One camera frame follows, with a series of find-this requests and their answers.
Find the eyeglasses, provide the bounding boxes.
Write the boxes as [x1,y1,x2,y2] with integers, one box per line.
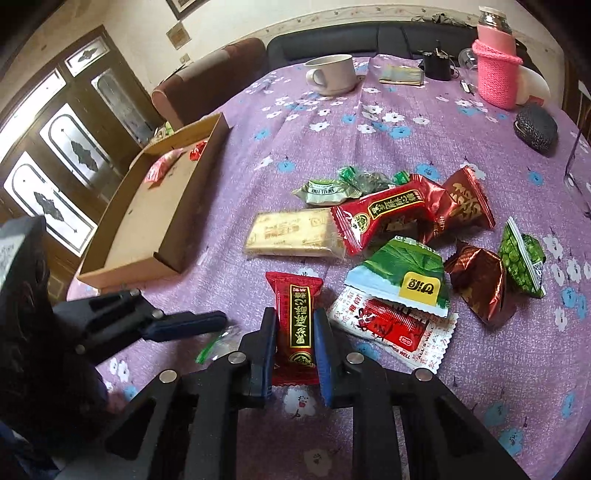
[563,78,591,217]

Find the white rounded container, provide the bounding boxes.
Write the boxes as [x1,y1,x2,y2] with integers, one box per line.
[515,65,552,106]

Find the red foil snack packet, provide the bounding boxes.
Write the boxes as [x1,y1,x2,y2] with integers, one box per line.
[444,241,509,326]
[431,165,496,236]

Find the large red packet green label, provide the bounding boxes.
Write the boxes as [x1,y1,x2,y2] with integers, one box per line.
[330,174,444,257]

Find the black small device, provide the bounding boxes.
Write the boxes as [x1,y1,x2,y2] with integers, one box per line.
[418,41,458,81]

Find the dark cloth bundle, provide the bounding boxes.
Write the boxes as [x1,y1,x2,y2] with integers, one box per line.
[418,11,467,28]

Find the folded grey-green cloth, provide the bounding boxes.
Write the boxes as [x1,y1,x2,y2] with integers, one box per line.
[379,64,426,88]

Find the framed painting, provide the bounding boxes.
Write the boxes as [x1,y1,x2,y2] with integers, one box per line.
[166,0,208,20]

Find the black glasses case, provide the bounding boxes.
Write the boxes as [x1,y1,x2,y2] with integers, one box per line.
[514,102,559,155]

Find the clear packet green edges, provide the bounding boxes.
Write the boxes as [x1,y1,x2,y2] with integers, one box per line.
[196,324,242,365]

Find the green pea snack packet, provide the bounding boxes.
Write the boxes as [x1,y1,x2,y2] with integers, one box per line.
[499,216,548,300]

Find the black leather sofa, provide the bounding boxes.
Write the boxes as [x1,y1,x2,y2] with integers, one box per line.
[267,21,555,65]

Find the small green white packet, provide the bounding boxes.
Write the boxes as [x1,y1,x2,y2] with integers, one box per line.
[291,178,363,207]

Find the long red packet gold label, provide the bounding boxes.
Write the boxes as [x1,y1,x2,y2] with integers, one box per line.
[264,271,324,387]

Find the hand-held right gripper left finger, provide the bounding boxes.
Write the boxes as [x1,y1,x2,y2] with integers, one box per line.
[105,306,278,480]

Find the beige cracker packet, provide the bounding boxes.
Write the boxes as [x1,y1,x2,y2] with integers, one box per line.
[243,209,347,259]

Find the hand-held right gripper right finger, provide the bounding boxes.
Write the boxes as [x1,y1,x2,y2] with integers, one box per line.
[314,308,529,480]

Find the clear plastic cup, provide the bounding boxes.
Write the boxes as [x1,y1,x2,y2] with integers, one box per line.
[458,46,481,81]

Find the bottle with pink knitted sleeve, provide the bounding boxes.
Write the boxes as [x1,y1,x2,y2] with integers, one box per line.
[472,6,524,110]

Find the brown armchair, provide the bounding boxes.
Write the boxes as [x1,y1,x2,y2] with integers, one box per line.
[151,38,269,132]

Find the wooden door with glass panels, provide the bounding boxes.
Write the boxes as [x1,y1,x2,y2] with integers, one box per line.
[0,25,158,296]

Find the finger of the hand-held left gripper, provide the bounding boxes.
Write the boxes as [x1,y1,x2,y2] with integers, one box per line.
[69,323,195,365]
[53,288,228,330]

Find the purple floral tablecloth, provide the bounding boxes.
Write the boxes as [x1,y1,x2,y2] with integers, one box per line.
[67,54,591,480]

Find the white mug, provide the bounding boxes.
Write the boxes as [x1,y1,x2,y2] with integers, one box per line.
[305,54,363,97]

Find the white packet red print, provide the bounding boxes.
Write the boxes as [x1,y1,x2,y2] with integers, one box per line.
[327,285,458,376]

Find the cardboard tray box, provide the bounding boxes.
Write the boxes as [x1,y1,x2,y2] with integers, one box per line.
[76,112,230,288]

